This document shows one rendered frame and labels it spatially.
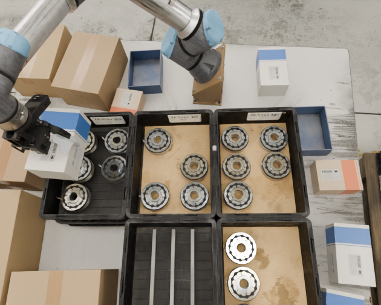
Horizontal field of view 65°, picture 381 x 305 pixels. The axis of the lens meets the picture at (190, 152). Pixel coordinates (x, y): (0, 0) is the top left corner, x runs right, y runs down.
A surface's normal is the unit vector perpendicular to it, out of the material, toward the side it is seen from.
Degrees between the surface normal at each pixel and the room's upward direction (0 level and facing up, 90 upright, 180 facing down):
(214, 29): 53
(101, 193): 0
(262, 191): 0
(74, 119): 0
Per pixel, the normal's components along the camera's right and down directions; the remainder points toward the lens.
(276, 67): -0.07, -0.35
